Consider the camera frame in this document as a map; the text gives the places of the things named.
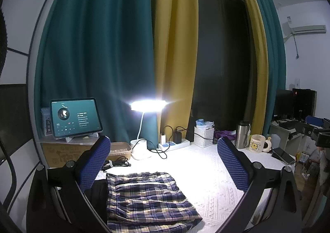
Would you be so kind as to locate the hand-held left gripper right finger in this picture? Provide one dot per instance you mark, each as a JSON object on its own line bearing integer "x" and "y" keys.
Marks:
{"x": 233, "y": 163}

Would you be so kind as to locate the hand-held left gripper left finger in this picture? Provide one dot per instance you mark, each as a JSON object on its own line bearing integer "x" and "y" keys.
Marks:
{"x": 95, "y": 160}

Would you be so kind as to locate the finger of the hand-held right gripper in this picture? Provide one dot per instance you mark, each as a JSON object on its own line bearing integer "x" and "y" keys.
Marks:
{"x": 314, "y": 121}

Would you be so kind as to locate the plaid pants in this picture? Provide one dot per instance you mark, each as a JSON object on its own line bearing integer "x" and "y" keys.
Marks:
{"x": 149, "y": 196}

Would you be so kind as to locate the black pants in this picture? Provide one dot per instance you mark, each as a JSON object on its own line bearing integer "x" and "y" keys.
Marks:
{"x": 99, "y": 196}

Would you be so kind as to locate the black computer tower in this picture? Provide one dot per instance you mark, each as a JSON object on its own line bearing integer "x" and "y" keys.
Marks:
{"x": 304, "y": 104}

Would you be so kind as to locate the beige lidded food container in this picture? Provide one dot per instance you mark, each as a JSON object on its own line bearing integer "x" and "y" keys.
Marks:
{"x": 120, "y": 149}

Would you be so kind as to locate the white textured table cover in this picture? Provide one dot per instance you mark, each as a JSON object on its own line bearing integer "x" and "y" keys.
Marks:
{"x": 214, "y": 184}

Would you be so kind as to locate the white tablet stand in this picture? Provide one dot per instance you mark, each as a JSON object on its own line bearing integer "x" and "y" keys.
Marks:
{"x": 77, "y": 138}

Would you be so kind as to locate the steel tumbler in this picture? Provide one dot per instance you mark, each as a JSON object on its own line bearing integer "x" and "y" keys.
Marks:
{"x": 242, "y": 135}

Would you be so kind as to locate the purple cloth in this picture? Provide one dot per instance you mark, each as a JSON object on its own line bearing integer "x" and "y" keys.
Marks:
{"x": 224, "y": 133}

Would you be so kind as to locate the white mug with yellow print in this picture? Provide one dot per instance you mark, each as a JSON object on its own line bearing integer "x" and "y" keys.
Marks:
{"x": 257, "y": 144}

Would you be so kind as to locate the white computer desk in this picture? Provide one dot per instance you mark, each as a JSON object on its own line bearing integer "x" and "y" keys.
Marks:
{"x": 283, "y": 132}

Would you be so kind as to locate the black computer monitor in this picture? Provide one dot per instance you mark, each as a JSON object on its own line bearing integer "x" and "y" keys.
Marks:
{"x": 283, "y": 104}

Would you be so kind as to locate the cardboard box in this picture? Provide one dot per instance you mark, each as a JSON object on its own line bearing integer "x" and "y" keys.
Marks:
{"x": 59, "y": 153}

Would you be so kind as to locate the white woven basket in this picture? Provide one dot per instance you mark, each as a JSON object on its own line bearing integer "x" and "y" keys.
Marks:
{"x": 203, "y": 137}

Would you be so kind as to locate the smartphone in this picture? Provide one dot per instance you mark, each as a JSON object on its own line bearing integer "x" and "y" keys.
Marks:
{"x": 283, "y": 155}

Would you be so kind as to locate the white desk lamp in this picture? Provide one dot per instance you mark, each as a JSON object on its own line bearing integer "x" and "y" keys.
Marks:
{"x": 140, "y": 150}

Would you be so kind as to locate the tablet with green screen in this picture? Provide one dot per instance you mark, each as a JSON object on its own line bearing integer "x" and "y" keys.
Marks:
{"x": 74, "y": 116}

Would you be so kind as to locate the blue face masks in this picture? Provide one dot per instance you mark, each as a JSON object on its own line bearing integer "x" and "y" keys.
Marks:
{"x": 203, "y": 123}

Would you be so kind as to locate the black charger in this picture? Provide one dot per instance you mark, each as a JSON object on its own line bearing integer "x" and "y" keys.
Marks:
{"x": 177, "y": 137}

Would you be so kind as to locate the white printed box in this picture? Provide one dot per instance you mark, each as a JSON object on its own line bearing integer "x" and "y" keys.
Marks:
{"x": 46, "y": 122}

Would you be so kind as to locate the white power strip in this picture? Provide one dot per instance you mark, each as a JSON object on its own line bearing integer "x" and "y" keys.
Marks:
{"x": 172, "y": 145}

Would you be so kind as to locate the white charger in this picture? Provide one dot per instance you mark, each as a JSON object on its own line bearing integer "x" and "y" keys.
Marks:
{"x": 163, "y": 138}

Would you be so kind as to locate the teal curtain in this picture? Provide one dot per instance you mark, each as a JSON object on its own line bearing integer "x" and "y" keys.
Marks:
{"x": 90, "y": 42}
{"x": 277, "y": 54}

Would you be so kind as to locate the yellow curtain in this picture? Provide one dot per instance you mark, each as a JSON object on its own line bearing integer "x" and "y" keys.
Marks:
{"x": 175, "y": 42}
{"x": 257, "y": 54}

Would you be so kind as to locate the white air conditioner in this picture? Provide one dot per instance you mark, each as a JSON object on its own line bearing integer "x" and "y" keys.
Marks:
{"x": 304, "y": 27}

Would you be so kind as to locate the dark window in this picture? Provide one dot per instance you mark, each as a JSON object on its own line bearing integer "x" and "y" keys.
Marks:
{"x": 221, "y": 54}

